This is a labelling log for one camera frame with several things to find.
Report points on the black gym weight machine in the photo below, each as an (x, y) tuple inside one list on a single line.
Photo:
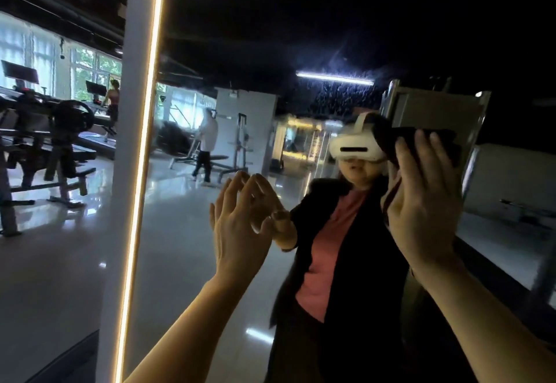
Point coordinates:
[(48, 148)]

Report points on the large wall mirror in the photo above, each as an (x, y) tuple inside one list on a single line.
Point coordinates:
[(234, 31)]

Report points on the person's left forearm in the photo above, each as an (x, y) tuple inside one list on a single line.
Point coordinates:
[(195, 339)]

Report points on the large bright gym window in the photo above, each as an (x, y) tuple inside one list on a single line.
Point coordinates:
[(43, 57)]

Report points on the dark brown cleaning cloth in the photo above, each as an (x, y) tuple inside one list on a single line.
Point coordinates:
[(417, 135)]

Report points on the person's right forearm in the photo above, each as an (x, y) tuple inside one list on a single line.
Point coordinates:
[(491, 326)]

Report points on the person's left hand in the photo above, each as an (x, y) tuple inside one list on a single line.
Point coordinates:
[(241, 239)]

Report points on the person's right hand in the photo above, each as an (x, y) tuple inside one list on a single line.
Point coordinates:
[(426, 205)]

